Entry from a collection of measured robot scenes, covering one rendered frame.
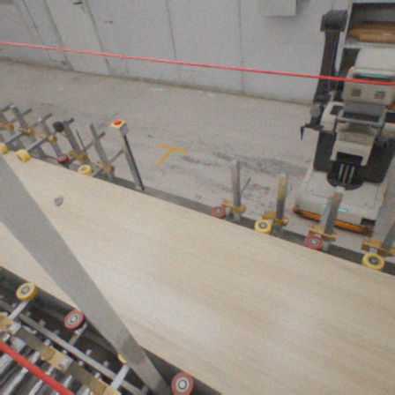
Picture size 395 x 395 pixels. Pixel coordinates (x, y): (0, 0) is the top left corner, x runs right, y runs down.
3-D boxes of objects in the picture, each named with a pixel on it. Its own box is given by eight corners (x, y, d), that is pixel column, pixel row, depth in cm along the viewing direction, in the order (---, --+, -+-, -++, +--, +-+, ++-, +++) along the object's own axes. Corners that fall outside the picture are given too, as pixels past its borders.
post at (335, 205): (319, 248, 173) (337, 184, 138) (326, 250, 171) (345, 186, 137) (318, 253, 171) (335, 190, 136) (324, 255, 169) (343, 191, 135)
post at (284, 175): (276, 232, 182) (281, 169, 147) (281, 234, 180) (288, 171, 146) (273, 236, 180) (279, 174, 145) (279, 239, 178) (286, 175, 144)
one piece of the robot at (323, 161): (316, 162, 293) (334, 74, 233) (382, 176, 271) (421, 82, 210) (306, 185, 274) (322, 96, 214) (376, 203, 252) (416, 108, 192)
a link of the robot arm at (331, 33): (349, 12, 145) (324, 12, 149) (346, 17, 142) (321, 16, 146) (331, 100, 176) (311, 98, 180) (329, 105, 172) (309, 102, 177)
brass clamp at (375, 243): (362, 241, 156) (365, 234, 152) (393, 250, 150) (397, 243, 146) (360, 250, 152) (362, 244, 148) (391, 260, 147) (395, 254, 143)
